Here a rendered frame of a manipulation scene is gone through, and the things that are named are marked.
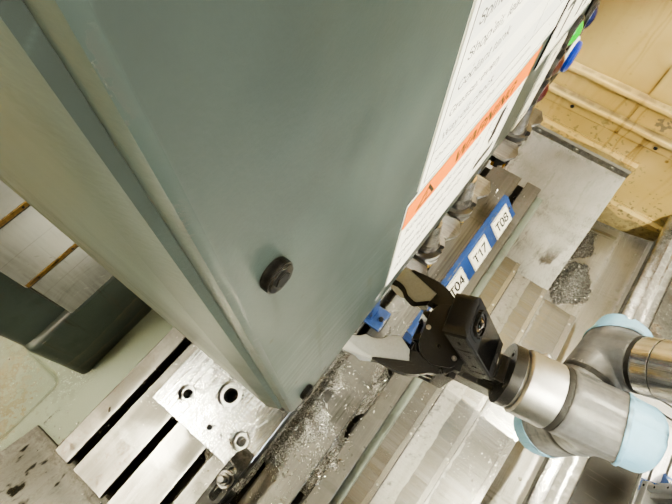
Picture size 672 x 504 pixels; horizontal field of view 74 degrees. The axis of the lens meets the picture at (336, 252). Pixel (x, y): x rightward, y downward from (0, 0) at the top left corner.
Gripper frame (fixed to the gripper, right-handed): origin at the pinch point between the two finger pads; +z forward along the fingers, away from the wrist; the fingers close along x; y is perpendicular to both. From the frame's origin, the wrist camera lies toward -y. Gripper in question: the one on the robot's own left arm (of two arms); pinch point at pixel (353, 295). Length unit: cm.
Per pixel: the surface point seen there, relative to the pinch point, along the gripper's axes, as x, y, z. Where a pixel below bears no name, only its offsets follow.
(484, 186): 37.8, 19.7, -10.9
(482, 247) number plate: 43, 47, -19
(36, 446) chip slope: -44, 80, 62
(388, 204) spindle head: -7.6, -32.1, -2.4
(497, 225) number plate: 50, 47, -20
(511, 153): 48, 20, -13
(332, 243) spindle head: -11.5, -34.3, -1.5
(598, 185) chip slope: 85, 57, -45
